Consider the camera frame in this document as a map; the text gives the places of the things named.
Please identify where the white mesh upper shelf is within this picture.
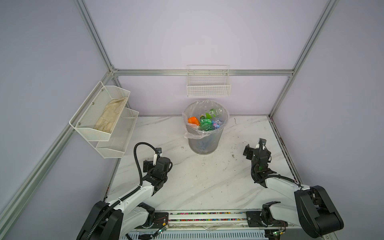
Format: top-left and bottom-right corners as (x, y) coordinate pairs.
(69, 82), (131, 142)

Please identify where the crushed green bottle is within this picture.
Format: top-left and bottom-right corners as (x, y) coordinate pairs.
(200, 119), (215, 132)

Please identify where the orange label bottle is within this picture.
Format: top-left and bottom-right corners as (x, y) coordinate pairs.
(188, 117), (200, 126)

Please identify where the white mesh shelf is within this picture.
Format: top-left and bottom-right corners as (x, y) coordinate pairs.
(69, 82), (131, 142)
(96, 108), (139, 159)

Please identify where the clear bottle green label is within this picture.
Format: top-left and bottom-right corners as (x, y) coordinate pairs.
(200, 108), (223, 120)

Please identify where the clear bottle light-blue label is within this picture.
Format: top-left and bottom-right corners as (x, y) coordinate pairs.
(211, 118), (223, 129)

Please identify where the grey mesh waste bin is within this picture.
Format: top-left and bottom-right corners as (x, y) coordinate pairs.
(182, 100), (230, 155)

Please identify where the white mesh lower shelf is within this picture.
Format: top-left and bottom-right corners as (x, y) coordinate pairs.
(96, 108), (139, 159)

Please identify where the clear plastic bin liner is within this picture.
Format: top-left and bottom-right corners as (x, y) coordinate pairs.
(182, 100), (230, 140)

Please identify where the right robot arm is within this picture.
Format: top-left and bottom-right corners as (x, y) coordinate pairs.
(243, 139), (344, 240)

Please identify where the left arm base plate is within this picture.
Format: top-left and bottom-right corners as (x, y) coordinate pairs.
(141, 212), (169, 229)

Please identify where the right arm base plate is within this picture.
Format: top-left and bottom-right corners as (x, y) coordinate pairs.
(246, 201), (287, 228)

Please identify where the white wire wall basket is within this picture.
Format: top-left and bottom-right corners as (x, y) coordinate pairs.
(187, 65), (232, 98)

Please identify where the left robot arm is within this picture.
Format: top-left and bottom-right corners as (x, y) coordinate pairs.
(77, 142), (173, 240)

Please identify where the beige cloth in shelf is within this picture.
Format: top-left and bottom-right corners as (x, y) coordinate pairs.
(94, 97), (128, 134)

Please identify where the aluminium front rail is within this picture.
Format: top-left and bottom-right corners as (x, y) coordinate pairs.
(134, 204), (330, 236)

